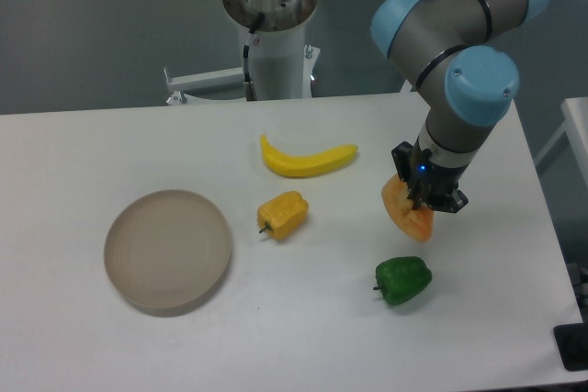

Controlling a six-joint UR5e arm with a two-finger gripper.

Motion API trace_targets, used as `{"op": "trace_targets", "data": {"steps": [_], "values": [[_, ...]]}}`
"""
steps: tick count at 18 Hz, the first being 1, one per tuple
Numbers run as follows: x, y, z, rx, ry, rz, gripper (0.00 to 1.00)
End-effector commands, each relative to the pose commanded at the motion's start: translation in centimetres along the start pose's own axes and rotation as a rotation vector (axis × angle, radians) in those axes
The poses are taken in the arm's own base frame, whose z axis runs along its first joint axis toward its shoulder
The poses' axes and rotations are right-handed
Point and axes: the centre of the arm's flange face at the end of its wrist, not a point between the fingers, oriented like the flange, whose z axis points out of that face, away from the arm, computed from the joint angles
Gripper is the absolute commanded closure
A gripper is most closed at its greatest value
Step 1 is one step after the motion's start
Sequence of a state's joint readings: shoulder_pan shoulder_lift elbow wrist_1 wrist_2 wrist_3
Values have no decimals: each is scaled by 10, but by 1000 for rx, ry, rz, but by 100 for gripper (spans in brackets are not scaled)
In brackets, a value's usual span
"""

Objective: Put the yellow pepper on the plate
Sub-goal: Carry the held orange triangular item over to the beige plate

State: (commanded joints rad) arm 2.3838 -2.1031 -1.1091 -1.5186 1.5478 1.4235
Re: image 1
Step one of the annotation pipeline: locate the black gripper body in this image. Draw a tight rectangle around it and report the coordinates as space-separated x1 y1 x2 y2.
391 141 469 214

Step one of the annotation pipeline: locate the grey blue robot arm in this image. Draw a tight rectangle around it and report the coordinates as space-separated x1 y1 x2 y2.
222 0 549 213

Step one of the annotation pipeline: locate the green pepper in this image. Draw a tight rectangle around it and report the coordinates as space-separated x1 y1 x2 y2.
374 256 433 306

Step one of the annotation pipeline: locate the yellow pepper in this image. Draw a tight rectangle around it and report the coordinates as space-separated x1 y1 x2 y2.
256 191 309 241

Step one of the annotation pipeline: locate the beige round plate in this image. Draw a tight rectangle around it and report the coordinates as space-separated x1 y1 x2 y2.
104 190 232 318

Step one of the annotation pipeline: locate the yellow banana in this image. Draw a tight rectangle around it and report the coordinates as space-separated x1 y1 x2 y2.
259 135 358 178

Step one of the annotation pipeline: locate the white side table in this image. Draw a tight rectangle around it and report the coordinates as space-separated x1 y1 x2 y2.
534 97 587 171

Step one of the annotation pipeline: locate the black box at edge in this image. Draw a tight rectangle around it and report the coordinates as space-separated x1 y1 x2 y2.
553 323 587 372

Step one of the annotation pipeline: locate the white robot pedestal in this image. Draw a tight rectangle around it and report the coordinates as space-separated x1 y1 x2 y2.
165 0 320 106

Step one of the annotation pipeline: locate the black cable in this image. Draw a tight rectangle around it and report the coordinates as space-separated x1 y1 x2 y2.
242 12 266 102

